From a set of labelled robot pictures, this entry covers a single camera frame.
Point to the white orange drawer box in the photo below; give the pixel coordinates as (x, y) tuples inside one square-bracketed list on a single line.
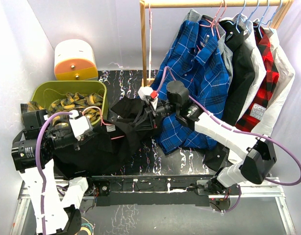
[(74, 60)]

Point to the red black plaid shirt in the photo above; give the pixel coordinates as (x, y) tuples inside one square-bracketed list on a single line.
[(255, 112)]

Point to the yellow plaid shirt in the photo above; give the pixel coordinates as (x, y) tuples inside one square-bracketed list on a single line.
[(91, 105)]

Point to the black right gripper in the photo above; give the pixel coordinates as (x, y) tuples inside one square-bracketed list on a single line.
[(152, 113)]

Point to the blue plaid shirt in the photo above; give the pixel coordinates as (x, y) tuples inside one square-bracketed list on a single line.
[(194, 59)]

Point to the white grey hanging shirt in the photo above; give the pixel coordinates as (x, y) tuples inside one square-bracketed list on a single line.
[(256, 59)]

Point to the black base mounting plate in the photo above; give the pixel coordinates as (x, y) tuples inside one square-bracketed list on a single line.
[(155, 190)]

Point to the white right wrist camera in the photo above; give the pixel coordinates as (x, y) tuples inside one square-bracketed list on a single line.
[(148, 95)]

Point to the pink hanger holding blue shirt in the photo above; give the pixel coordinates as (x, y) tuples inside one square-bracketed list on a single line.
[(214, 22)]

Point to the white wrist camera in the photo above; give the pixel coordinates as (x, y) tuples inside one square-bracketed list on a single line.
[(80, 124), (148, 95)]

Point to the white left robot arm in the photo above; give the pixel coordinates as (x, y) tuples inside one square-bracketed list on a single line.
[(32, 152)]

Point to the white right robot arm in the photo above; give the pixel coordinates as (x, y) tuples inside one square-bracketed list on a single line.
[(256, 153)]

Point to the wooden clothes rack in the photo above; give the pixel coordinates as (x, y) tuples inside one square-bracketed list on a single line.
[(284, 6)]

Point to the green plastic basket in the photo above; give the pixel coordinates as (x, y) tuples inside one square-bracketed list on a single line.
[(48, 91)]

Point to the black hanging shirt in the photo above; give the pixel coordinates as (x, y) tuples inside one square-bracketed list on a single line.
[(243, 72)]

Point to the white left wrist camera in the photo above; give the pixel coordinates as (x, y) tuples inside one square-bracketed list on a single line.
[(80, 124)]

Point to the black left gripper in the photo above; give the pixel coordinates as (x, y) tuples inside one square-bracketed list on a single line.
[(76, 143)]

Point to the pink wire hanger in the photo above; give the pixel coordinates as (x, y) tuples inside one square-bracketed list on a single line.
[(101, 119), (150, 47)]

